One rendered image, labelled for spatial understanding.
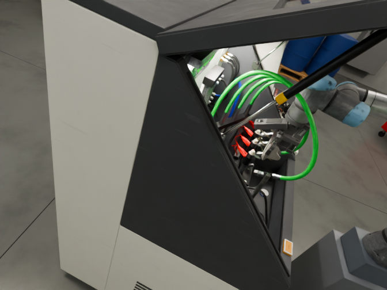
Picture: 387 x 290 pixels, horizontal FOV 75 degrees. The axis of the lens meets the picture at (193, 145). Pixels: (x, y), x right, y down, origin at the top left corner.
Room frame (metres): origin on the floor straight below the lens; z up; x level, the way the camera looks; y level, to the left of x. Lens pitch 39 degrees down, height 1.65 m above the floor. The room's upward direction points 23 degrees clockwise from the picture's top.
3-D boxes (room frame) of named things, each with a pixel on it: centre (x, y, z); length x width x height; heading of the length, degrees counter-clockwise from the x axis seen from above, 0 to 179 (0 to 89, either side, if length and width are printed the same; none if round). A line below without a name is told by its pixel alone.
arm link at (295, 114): (0.79, -0.28, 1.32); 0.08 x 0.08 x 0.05
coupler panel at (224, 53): (1.06, 0.02, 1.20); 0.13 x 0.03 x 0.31; 174
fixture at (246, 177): (0.91, -0.23, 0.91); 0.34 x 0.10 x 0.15; 174
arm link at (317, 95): (0.78, -0.28, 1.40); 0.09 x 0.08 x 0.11; 75
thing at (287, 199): (0.77, -0.46, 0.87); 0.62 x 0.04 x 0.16; 174
